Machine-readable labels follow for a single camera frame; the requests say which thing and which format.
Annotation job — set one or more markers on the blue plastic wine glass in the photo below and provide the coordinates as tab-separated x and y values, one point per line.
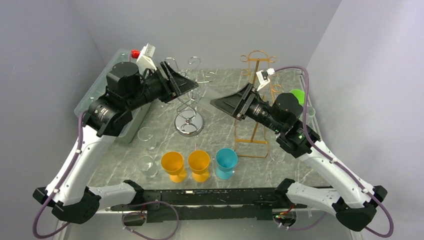
226	160

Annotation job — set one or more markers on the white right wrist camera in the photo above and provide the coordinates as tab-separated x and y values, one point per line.
264	77

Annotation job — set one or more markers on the orange plastic wine glass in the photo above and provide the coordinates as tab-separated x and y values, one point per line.
198	162
173	164

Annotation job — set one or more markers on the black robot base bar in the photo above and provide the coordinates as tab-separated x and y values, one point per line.
161	205

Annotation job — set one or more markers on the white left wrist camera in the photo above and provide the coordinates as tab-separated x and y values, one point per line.
143	58

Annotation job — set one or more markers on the gold wire glass rack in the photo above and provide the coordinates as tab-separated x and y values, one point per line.
249	141

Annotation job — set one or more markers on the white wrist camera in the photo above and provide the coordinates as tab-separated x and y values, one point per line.
143	58
264	77

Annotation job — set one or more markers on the green plastic wine glass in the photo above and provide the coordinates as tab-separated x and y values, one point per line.
300	95

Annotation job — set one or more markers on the translucent green storage box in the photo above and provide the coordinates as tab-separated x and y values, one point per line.
98	88

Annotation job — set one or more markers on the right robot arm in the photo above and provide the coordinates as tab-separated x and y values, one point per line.
352	201

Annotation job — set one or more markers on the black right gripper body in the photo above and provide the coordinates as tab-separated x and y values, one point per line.
259	111

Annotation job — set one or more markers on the chrome wire glass rack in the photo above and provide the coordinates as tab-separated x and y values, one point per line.
188	122

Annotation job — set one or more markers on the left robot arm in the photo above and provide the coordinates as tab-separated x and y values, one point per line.
69	196

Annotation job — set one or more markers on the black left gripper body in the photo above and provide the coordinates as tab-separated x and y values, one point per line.
156	87

